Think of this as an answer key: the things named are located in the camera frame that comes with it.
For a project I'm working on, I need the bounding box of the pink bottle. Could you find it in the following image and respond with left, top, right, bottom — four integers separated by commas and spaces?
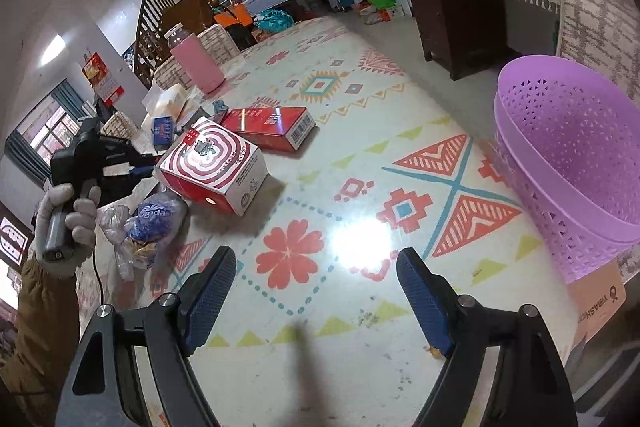
164, 23, 226, 93

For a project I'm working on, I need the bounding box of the red wall poster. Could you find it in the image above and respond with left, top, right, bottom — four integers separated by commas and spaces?
81, 51, 126, 104

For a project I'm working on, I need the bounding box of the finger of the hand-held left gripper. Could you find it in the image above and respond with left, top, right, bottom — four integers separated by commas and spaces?
125, 153, 162, 180

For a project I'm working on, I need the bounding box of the orange crate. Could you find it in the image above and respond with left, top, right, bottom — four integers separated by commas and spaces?
212, 4, 249, 28

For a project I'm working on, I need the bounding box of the black white wall picture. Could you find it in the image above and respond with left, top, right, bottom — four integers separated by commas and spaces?
0, 202, 34, 266

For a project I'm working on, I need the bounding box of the flat red box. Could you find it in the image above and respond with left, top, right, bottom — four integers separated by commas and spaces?
220, 107, 316, 152

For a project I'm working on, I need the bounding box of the person's left forearm brown sleeve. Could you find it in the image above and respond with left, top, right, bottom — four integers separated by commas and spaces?
0, 254, 82, 413

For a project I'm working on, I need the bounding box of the black cable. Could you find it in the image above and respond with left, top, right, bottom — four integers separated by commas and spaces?
91, 254, 109, 309

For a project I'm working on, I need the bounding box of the blue plastic bag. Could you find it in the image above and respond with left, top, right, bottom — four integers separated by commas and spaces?
124, 193, 189, 269

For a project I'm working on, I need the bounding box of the dark wooden sideboard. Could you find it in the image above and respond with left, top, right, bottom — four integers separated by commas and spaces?
400, 0, 562, 81

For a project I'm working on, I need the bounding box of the red white swirl box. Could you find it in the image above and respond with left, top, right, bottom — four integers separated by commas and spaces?
156, 117, 269, 216

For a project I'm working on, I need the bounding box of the person's left hand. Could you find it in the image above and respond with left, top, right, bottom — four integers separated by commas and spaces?
34, 183, 103, 279

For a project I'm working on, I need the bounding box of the brown cardboard box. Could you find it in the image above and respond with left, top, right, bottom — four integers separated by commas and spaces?
567, 254, 628, 358

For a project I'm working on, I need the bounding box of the white packet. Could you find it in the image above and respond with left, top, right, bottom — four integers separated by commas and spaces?
149, 84, 189, 124

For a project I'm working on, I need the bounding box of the chair with patterned cover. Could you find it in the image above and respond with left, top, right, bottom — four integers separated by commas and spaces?
152, 56, 194, 90
555, 0, 637, 78
196, 24, 241, 64
102, 111, 139, 141

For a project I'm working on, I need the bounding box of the teal bag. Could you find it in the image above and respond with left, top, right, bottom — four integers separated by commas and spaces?
257, 9, 294, 34

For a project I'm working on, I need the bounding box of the small blue box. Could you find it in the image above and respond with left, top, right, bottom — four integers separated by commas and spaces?
152, 117, 174, 146

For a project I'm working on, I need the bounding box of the clear plastic bag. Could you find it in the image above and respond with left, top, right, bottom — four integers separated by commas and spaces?
97, 204, 137, 281

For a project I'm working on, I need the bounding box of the window with blue curtain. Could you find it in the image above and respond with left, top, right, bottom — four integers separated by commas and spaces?
6, 79, 97, 182

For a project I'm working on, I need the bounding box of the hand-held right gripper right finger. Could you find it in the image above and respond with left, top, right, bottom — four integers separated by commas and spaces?
396, 247, 583, 427

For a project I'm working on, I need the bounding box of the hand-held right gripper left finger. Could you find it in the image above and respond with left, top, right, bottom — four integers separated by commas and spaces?
55, 246, 237, 427

